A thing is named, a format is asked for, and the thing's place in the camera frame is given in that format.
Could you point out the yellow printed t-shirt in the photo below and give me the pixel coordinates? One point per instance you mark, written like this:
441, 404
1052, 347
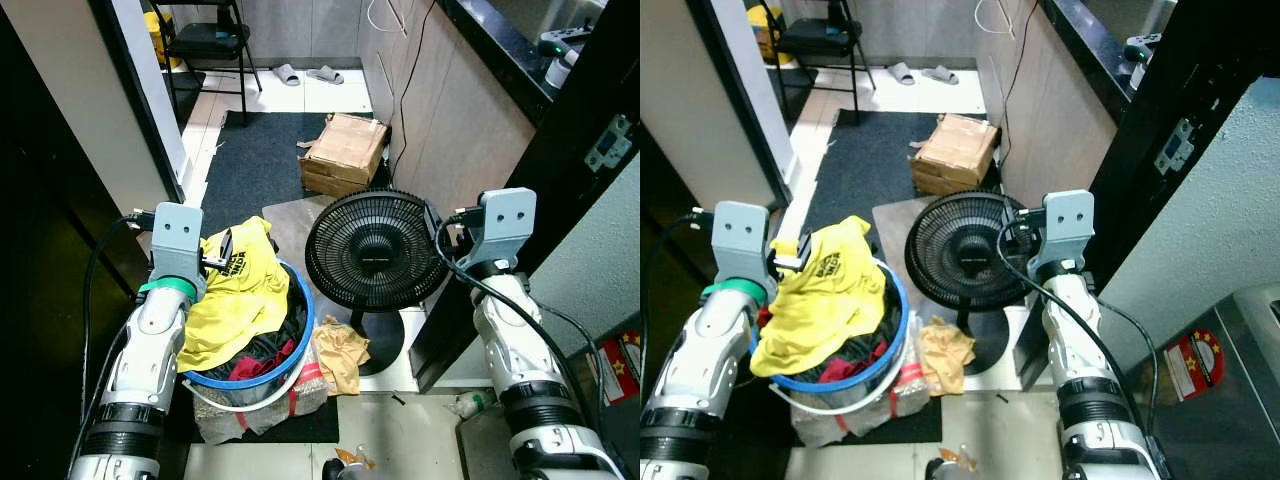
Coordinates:
830, 300
245, 300

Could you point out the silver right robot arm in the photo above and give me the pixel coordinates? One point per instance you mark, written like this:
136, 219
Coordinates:
1085, 340
520, 350

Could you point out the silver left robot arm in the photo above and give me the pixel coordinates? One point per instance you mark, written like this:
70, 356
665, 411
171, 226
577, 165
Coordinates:
150, 350
700, 350

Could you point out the silver washing machine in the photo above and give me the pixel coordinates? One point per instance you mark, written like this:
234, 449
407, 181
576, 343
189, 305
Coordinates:
1230, 420
630, 430

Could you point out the black standing fan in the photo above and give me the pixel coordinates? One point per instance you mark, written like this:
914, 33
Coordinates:
960, 250
375, 250

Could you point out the black garment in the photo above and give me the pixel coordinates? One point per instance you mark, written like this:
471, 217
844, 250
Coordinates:
878, 330
285, 330

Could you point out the black door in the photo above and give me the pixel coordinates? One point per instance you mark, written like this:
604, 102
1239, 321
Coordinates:
540, 180
1150, 140

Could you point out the dark grey floor mat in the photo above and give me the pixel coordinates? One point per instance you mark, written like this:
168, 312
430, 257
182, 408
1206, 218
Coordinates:
860, 150
255, 150

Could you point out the brown cardboard box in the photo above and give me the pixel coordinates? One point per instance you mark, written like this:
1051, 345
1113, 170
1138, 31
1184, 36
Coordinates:
345, 150
955, 150

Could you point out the red garment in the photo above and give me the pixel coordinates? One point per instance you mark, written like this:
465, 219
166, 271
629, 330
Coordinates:
850, 365
255, 365

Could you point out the blue plastic laundry bucket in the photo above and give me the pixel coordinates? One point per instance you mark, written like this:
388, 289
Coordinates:
300, 345
895, 340

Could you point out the crumpled brown paper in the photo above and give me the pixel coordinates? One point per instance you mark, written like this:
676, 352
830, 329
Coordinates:
340, 355
945, 350

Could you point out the grey stone block red tape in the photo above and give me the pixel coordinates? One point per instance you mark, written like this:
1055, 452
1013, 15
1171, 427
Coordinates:
260, 415
860, 420

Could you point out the clear plastic bottle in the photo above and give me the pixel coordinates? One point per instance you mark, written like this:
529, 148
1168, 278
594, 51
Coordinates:
470, 403

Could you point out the metal door lock plate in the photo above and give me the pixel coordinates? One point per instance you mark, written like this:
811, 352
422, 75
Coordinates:
1175, 145
608, 143

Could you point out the grey slipper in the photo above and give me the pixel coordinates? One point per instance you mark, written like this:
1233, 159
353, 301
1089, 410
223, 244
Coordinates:
325, 75
940, 74
287, 75
900, 73

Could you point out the white bottle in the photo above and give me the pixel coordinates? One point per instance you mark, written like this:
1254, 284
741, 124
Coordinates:
1137, 72
560, 75

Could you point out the black countertop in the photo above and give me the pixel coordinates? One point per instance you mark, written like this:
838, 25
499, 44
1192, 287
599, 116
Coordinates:
1090, 45
500, 45

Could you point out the red round sticker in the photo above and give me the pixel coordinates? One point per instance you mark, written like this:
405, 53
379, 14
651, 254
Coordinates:
1195, 365
620, 365

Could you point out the black folding chair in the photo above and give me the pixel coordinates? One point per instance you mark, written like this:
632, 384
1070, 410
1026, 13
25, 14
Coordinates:
210, 40
820, 40

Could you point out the black game controller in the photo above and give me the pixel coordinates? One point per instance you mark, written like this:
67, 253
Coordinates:
1140, 45
560, 42

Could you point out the yellow container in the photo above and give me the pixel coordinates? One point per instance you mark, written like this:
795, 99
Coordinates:
157, 35
765, 30

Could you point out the orange crumpled wrapper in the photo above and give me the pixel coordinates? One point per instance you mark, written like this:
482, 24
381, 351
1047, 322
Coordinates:
352, 458
955, 460

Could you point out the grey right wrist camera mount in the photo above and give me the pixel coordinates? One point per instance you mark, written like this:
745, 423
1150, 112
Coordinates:
503, 225
1065, 225

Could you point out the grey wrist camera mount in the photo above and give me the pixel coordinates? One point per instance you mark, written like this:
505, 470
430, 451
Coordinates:
1065, 225
742, 240
177, 235
503, 225

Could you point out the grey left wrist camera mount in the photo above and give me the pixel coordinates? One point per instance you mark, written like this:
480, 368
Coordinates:
177, 235
742, 240

